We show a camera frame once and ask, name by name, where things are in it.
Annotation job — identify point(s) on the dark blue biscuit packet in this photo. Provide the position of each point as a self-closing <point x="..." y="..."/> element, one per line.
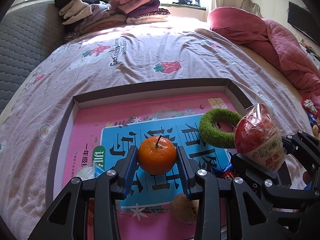
<point x="227" y="173"/>

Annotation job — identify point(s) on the pink strawberry print bedsheet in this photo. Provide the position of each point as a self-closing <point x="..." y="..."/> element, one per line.
<point x="178" y="49"/>

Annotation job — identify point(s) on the pink quilted blanket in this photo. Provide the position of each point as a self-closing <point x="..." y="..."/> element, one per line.
<point x="295" y="65"/>

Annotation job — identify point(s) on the pile of folded clothes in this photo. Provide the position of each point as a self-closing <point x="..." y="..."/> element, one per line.
<point x="84" y="16"/>

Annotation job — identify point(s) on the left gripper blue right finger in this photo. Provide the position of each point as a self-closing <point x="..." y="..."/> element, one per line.
<point x="185" y="171"/>

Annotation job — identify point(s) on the grey quilted headboard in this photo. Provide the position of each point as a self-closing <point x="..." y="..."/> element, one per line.
<point x="28" y="36"/>

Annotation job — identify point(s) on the red pillow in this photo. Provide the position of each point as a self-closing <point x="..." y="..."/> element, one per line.
<point x="241" y="27"/>

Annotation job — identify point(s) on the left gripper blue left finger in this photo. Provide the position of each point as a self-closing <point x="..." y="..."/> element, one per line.
<point x="129" y="169"/>

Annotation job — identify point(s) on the red blue snack bag left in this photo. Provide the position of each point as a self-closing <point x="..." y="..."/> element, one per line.
<point x="91" y="171"/>

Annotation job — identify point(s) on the small toy figure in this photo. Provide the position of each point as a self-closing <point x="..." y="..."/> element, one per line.
<point x="311" y="111"/>

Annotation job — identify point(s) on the orange tangerine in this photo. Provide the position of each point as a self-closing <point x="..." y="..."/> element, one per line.
<point x="156" y="155"/>

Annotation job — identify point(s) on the shallow brown cardboard tray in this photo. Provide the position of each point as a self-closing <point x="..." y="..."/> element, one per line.
<point x="130" y="93"/>

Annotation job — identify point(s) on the brown walnut ball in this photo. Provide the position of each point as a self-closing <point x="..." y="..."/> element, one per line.
<point x="185" y="210"/>

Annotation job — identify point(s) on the black flat television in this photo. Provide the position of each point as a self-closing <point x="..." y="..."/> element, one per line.
<point x="302" y="20"/>

